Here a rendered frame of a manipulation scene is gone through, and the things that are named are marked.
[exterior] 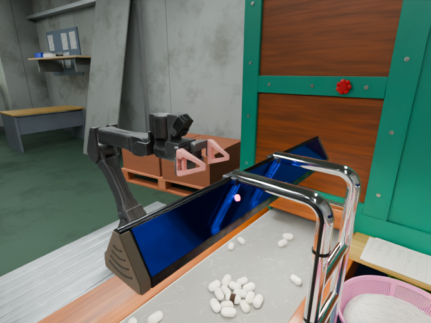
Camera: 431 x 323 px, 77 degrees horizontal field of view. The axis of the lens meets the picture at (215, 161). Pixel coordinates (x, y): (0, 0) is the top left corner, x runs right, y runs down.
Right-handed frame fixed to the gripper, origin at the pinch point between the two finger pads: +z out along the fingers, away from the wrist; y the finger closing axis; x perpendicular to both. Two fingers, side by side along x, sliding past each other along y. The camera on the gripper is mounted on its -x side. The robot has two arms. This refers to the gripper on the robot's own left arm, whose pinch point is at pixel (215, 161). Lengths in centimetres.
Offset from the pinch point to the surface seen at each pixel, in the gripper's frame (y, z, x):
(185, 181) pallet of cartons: 143, -144, 90
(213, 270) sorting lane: -0.1, -0.3, 33.3
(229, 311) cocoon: -10.5, 12.0, 31.2
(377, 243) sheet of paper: 36, 36, 29
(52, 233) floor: 26, -186, 110
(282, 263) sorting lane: 14.8, 14.4, 33.1
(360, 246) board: 32, 32, 29
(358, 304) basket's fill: 13, 35, 34
